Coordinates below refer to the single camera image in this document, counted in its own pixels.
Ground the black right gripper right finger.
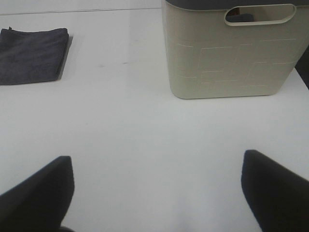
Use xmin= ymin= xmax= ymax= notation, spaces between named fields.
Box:
xmin=241 ymin=150 xmax=309 ymax=232

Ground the dark grey towel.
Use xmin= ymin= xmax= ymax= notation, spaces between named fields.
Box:
xmin=0 ymin=28 xmax=69 ymax=86

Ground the beige plastic storage bin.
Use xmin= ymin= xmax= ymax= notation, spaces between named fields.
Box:
xmin=162 ymin=0 xmax=309 ymax=99

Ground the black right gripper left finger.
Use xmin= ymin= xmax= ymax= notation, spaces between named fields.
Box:
xmin=0 ymin=156 xmax=74 ymax=232

